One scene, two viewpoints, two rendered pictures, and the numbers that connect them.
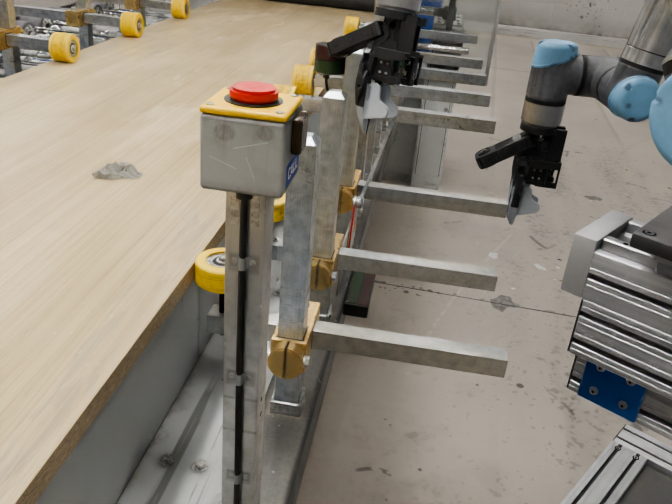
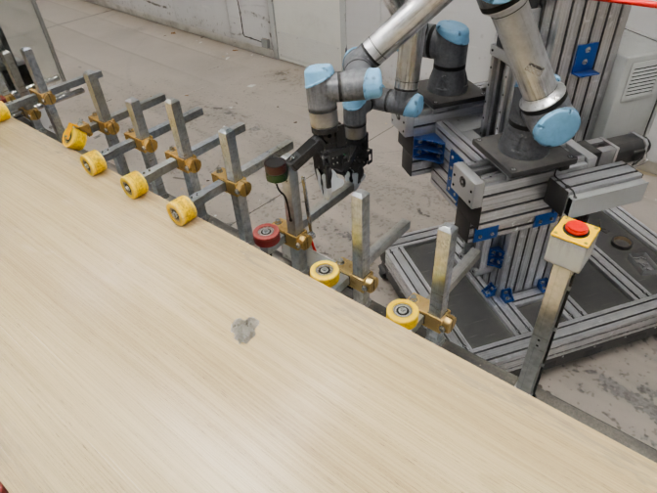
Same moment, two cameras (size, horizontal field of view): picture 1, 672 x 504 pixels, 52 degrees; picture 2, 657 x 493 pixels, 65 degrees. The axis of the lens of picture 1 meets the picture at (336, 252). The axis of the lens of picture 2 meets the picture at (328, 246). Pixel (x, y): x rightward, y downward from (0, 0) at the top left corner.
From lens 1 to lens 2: 1.19 m
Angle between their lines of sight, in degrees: 47
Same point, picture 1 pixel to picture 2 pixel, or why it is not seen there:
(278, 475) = (483, 364)
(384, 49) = (335, 151)
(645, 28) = (411, 72)
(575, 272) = (477, 199)
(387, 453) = not seen: hidden behind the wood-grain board
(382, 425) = not seen: hidden behind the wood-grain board
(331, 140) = (366, 216)
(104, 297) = (425, 369)
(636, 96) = (418, 105)
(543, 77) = (359, 113)
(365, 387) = not seen: hidden behind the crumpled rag
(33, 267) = (376, 396)
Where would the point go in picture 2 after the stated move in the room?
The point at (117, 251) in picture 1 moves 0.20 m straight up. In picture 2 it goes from (370, 353) to (370, 291)
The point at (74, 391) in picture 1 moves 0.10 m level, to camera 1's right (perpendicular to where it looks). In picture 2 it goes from (513, 395) to (528, 362)
